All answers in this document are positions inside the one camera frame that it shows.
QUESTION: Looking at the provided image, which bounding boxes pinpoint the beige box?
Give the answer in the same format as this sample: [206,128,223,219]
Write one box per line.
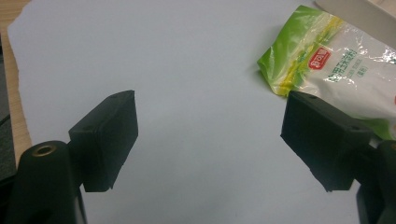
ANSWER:
[313,0,396,50]

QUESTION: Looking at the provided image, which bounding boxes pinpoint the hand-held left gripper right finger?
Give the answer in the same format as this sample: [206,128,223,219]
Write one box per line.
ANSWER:
[279,90,375,193]

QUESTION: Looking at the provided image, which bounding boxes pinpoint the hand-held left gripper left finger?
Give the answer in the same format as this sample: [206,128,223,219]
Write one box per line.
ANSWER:
[67,90,139,193]

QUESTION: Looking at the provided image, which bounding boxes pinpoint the green and white plastic packet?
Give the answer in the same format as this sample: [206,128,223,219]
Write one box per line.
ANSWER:
[257,5,396,141]

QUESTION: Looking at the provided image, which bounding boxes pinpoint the white paper sheet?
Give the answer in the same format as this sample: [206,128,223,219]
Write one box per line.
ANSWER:
[7,0,396,224]

